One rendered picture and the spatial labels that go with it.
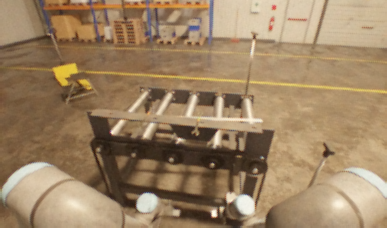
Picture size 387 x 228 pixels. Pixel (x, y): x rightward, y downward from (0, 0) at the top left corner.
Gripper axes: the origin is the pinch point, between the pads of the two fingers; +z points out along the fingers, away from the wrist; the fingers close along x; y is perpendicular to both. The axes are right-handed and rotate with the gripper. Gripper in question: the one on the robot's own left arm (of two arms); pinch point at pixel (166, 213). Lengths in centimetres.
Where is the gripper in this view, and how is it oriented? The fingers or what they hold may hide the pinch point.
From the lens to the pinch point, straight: 131.5
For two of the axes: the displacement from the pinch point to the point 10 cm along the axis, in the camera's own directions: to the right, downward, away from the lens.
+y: 1.2, -8.0, 5.8
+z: 1.8, 5.9, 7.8
